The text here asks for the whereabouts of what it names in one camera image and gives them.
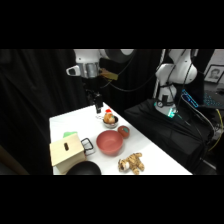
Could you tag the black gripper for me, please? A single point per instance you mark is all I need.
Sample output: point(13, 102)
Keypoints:
point(92, 87)

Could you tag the green triangle cloth toy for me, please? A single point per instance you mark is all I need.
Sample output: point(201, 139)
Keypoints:
point(69, 134)

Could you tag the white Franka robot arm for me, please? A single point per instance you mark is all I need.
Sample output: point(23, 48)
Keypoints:
point(166, 76)

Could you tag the small metal bowl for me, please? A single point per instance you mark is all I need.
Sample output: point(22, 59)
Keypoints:
point(111, 124)

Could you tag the pink bowl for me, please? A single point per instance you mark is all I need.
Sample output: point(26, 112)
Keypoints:
point(110, 143)

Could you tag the black bowl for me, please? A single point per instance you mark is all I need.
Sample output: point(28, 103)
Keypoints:
point(83, 168)

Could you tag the orange plush toy red hat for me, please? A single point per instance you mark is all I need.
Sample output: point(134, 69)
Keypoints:
point(108, 116)

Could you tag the tan board on wrist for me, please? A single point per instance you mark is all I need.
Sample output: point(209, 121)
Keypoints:
point(109, 74)

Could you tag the brown round plush toy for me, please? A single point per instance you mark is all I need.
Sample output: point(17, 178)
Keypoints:
point(124, 131)

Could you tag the wooden box with slot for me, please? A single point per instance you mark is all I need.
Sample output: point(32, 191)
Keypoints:
point(66, 153)

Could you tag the black curtain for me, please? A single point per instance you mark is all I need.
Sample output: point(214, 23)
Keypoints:
point(36, 100)

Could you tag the striped tiger plush toy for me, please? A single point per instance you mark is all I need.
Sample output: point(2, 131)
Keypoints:
point(131, 162)

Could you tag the black covered robot stand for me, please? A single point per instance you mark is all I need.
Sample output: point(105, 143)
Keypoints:
point(160, 130)

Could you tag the keyboard with lit keys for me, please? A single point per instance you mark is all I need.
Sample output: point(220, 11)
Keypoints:
point(213, 99)

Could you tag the framed portrait picture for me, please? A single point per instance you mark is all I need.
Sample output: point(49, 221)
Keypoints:
point(214, 74)

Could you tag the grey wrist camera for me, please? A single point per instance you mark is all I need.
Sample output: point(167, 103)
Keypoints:
point(73, 70)

